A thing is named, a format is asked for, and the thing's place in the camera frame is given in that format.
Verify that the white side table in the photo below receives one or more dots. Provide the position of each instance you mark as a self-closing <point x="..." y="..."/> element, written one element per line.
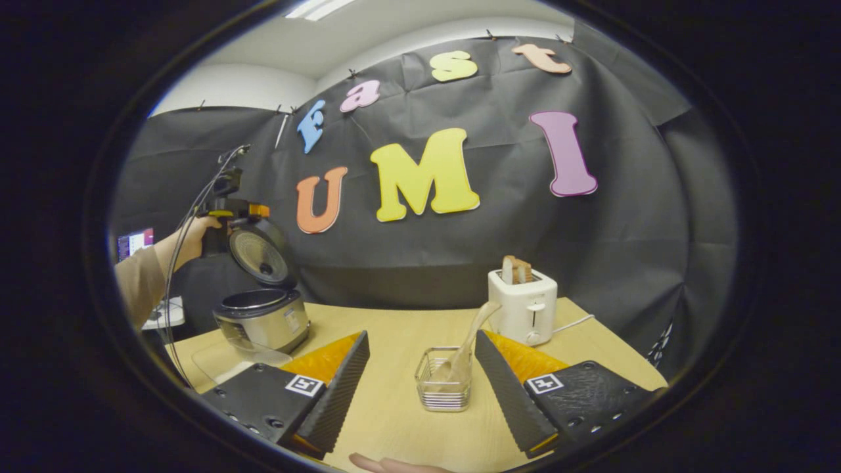
<point x="164" y="315"/>

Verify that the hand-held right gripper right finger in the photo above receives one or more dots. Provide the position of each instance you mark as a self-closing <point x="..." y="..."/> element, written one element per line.
<point x="509" y="394"/>

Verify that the ceiling light panel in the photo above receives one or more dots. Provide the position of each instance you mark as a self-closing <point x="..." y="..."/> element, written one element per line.
<point x="318" y="8"/>

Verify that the black backdrop cloth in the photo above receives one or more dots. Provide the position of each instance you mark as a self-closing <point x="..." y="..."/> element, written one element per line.
<point x="499" y="236"/>

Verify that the clear plastic rice container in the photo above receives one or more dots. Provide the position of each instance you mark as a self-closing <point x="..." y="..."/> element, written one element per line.
<point x="220" y="368"/>

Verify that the computer monitor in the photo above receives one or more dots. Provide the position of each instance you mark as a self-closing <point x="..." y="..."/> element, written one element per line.
<point x="135" y="243"/>

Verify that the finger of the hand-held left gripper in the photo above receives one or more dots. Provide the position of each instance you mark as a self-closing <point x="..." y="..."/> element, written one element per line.
<point x="258" y="210"/>

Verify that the white toaster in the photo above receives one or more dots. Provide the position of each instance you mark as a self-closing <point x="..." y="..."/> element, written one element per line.
<point x="522" y="309"/>

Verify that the toasted bread slice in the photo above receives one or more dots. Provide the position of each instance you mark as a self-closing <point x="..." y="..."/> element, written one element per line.
<point x="517" y="269"/>

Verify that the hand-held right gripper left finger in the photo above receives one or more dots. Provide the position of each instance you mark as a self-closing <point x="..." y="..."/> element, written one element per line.
<point x="338" y="394"/>

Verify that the black silver rice cooker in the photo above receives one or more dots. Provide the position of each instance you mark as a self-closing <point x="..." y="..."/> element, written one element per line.
<point x="263" y="322"/>

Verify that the wooden spoon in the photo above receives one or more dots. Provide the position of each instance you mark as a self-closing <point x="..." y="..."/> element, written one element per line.
<point x="463" y="361"/>

